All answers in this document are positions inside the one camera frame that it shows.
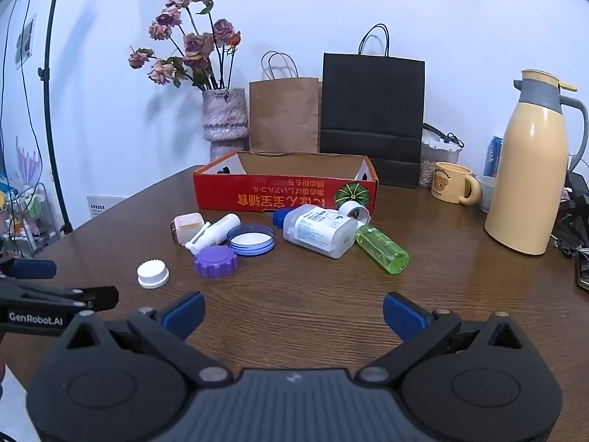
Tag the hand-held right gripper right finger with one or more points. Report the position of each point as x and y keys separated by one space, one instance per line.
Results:
x=401 y=311

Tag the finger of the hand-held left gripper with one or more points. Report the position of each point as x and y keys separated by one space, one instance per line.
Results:
x=32 y=268
x=99 y=298

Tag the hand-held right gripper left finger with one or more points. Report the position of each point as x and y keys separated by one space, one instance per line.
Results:
x=186 y=313

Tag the white ridged cap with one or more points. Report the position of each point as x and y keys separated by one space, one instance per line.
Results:
x=153 y=274

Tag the purple ridged cap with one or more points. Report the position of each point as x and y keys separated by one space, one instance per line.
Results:
x=215 y=261

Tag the green plastic bottle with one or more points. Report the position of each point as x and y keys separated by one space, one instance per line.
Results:
x=382 y=251

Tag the white spray bottle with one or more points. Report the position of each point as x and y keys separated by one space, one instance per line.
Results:
x=223 y=226

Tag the translucent blue round lid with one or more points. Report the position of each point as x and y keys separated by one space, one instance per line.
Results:
x=251 y=239

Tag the clear plastic bottle white label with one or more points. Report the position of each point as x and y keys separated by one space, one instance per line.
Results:
x=317 y=232

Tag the white tape roll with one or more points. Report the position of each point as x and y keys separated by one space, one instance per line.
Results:
x=345 y=207

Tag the red cardboard box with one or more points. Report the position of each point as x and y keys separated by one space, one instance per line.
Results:
x=239 y=193

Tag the small beige square jar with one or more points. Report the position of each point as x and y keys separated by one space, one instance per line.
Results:
x=188 y=225

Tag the purple feathery decoration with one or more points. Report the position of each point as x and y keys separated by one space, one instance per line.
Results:
x=28 y=161

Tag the yellow bear mug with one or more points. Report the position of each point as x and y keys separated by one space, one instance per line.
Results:
x=448 y=182

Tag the clear food container with seeds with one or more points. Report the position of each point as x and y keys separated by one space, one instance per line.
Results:
x=430 y=170

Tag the pale grey cup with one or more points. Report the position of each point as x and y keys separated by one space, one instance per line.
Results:
x=485 y=191

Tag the black stand pole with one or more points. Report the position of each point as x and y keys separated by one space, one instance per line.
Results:
x=47 y=101

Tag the blue drink can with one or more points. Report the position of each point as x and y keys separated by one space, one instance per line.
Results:
x=493 y=156

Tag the cream thermos jug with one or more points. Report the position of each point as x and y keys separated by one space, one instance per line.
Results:
x=529 y=170

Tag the mottled pink vase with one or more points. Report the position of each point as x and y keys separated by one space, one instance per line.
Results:
x=224 y=115

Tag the black paper bag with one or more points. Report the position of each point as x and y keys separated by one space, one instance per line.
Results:
x=370 y=101

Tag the brown paper bag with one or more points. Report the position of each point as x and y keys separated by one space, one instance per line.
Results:
x=283 y=115

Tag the dried pink flowers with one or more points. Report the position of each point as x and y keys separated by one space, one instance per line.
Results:
x=198 y=46

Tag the wall picture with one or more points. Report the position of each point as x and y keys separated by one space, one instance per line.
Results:
x=25 y=41

